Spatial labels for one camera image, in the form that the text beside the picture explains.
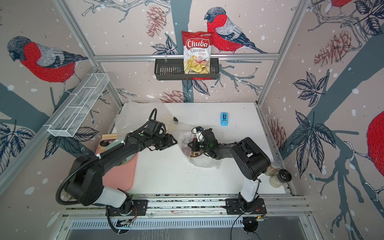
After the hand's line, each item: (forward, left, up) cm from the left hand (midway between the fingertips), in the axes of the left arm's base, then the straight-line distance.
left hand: (178, 140), depth 85 cm
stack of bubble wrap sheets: (+23, +34, -6) cm, 42 cm away
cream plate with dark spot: (+25, +8, -12) cm, 29 cm away
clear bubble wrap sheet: (-6, -12, -12) cm, 18 cm away
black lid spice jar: (-19, -54, -1) cm, 57 cm away
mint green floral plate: (+3, +43, -11) cm, 44 cm away
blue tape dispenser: (+24, -31, -10) cm, 41 cm away
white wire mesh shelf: (0, +52, +18) cm, 55 cm away
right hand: (+2, -5, -8) cm, 10 cm away
